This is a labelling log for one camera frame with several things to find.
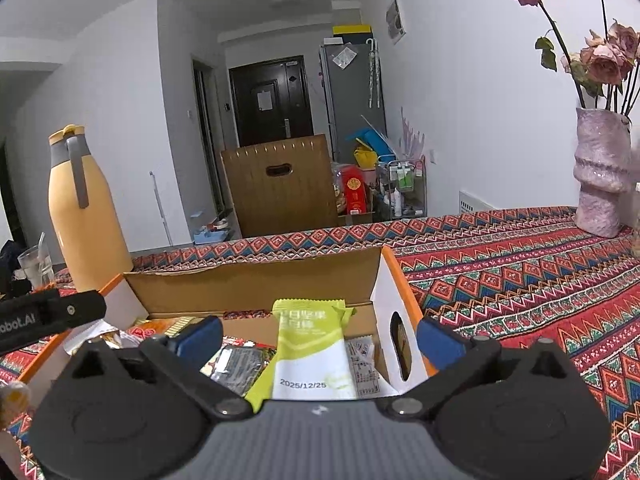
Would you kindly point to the clear plastic storage jar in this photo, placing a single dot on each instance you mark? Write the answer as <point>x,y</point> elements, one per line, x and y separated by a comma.
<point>635,236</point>

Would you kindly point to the dark entrance door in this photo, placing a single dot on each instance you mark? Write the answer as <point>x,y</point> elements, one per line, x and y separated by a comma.
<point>271,101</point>

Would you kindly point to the yellow thermos jug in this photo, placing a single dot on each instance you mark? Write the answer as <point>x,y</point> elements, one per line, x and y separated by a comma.
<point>83,213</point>

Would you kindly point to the yellow box on fridge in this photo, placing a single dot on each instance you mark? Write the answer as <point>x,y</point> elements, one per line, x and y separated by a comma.
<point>352,29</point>

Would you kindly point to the wooden chair back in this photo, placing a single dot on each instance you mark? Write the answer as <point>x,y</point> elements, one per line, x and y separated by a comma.
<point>281,187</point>

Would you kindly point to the wire rack with bottles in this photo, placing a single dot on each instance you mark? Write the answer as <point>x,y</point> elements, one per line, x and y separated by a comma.
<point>400,190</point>

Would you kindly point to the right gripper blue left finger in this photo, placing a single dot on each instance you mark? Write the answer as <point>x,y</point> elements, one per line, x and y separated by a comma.
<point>198,342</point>

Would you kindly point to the green snack bar packet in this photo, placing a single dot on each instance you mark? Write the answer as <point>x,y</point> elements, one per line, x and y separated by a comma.
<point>311,362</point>

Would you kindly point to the patterned red tablecloth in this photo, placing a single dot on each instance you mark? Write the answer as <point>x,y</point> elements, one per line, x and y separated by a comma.
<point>516,274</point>

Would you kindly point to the orange red snack packet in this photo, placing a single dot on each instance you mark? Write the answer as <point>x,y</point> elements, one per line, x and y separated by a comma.
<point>144,329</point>

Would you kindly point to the wall electrical panel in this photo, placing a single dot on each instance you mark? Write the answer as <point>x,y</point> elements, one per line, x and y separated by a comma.
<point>396,28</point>

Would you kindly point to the glass cup with drink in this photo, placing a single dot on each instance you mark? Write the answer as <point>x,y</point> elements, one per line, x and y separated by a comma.
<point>37,265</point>

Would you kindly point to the red cardboard snack box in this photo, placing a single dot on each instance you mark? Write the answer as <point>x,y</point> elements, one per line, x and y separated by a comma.
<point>384,356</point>

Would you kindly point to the white blue biscuit packet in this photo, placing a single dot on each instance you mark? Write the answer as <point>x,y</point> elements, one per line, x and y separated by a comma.
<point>238,364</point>

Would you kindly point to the grey refrigerator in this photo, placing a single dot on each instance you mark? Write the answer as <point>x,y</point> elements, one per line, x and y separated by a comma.
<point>353,97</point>

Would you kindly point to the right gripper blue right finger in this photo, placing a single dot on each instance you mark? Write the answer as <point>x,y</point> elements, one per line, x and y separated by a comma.
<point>439,344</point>

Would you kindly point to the dried pink roses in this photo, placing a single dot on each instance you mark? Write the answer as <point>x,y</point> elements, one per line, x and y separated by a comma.
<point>596,43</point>

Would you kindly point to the pink textured vase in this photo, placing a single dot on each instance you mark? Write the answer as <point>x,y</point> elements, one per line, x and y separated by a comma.
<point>604,168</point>

